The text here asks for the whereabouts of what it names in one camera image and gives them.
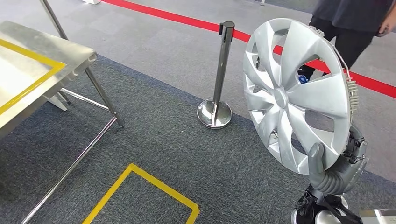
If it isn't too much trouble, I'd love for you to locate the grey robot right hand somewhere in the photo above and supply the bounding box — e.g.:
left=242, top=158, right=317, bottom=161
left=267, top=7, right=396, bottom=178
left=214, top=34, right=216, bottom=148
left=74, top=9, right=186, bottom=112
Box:
left=308, top=123, right=369, bottom=190

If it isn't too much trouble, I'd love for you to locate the silver plastic wheel hubcap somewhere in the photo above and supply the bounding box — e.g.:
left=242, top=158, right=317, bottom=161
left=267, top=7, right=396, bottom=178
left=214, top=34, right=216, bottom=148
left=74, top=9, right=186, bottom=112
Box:
left=242, top=18, right=360, bottom=175

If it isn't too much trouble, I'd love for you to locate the stainless steel workbench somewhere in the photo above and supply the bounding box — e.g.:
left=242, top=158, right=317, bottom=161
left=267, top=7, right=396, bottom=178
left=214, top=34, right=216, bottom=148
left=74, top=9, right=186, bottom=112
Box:
left=0, top=21, right=125, bottom=224

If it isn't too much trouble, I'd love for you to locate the person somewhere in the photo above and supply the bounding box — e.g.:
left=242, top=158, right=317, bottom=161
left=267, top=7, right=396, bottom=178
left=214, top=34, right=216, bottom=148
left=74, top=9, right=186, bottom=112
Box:
left=296, top=0, right=396, bottom=85

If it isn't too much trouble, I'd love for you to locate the chrome barrier stanchion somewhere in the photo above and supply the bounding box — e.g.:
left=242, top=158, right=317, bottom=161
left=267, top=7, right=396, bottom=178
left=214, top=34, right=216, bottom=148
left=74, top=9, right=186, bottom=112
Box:
left=197, top=21, right=236, bottom=130
left=39, top=0, right=69, bottom=40

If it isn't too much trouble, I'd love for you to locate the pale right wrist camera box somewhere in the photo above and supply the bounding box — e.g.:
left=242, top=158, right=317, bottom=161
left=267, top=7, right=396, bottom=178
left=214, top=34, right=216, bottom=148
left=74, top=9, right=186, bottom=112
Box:
left=359, top=209, right=396, bottom=224

